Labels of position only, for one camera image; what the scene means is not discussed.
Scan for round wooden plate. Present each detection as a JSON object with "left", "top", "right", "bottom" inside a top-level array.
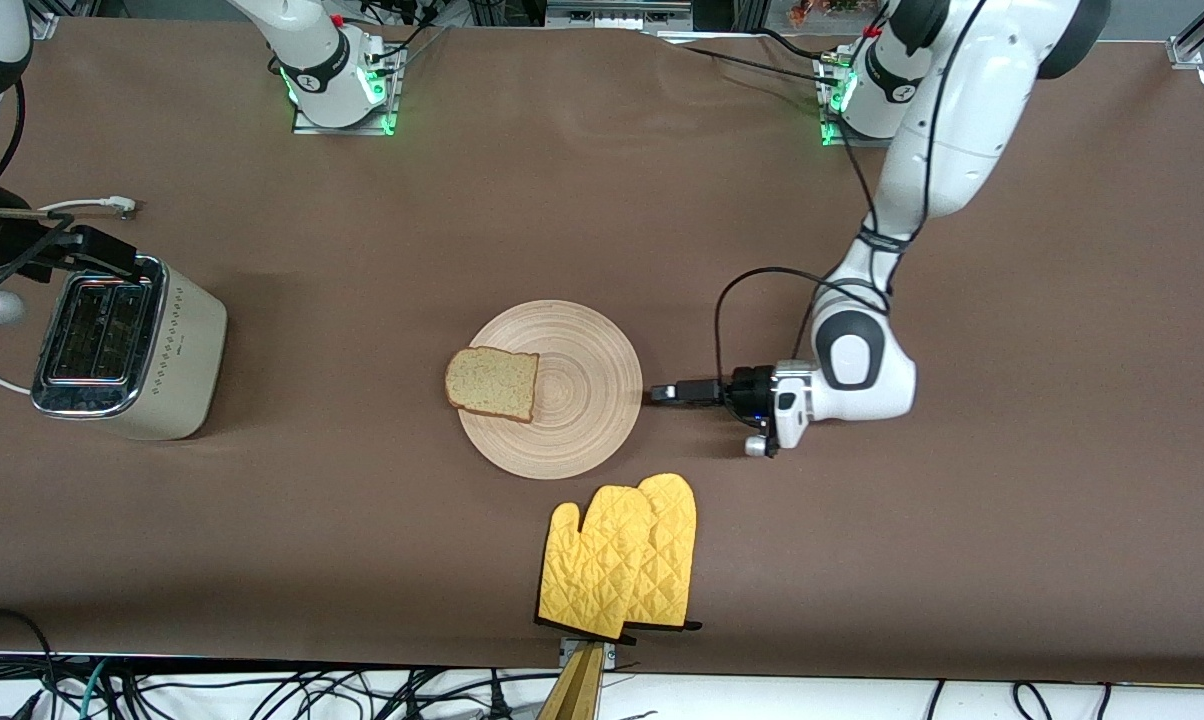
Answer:
[{"left": 457, "top": 300, "right": 644, "bottom": 481}]

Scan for brown bread slice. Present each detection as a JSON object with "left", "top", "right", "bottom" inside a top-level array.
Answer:
[{"left": 445, "top": 346, "right": 541, "bottom": 425}]

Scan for cream and chrome toaster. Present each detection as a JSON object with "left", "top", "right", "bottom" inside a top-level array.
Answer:
[{"left": 30, "top": 255, "right": 229, "bottom": 442}]

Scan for yellow quilted oven mitt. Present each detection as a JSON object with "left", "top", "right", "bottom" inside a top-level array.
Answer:
[
  {"left": 536, "top": 485, "right": 655, "bottom": 642},
  {"left": 622, "top": 473, "right": 704, "bottom": 633}
]

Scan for brown table cover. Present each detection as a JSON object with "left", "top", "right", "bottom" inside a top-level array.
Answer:
[{"left": 0, "top": 15, "right": 1204, "bottom": 687}]

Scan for wooden bar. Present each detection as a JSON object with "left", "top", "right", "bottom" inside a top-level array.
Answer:
[{"left": 537, "top": 643, "right": 606, "bottom": 720}]

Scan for silver metal box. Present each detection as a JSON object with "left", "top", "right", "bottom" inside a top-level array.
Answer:
[{"left": 546, "top": 0, "right": 694, "bottom": 31}]

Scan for orange background object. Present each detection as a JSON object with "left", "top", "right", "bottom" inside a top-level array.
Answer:
[{"left": 787, "top": 0, "right": 881, "bottom": 28}]

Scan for white toaster power cord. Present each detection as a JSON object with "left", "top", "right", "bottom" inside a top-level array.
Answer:
[{"left": 0, "top": 196, "right": 141, "bottom": 395}]

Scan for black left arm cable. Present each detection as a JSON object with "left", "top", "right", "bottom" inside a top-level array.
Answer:
[{"left": 713, "top": 0, "right": 989, "bottom": 403}]

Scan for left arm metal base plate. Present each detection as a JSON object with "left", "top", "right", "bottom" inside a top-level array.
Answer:
[{"left": 817, "top": 55, "right": 893, "bottom": 149}]

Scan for small metal bracket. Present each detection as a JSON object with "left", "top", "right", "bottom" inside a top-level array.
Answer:
[{"left": 559, "top": 637, "right": 619, "bottom": 671}]

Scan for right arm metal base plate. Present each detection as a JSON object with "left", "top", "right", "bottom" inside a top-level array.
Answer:
[{"left": 292, "top": 45, "right": 404, "bottom": 136}]

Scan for black cable on table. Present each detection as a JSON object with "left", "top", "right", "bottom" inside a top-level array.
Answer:
[{"left": 662, "top": 28, "right": 848, "bottom": 89}]

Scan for black looped floor cable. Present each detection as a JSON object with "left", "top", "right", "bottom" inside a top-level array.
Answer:
[{"left": 0, "top": 606, "right": 61, "bottom": 701}]

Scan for black base connector cable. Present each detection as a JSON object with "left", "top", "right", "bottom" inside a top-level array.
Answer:
[{"left": 362, "top": 0, "right": 443, "bottom": 63}]

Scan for teal floor cable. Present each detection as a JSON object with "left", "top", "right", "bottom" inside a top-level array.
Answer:
[{"left": 77, "top": 658, "right": 111, "bottom": 720}]

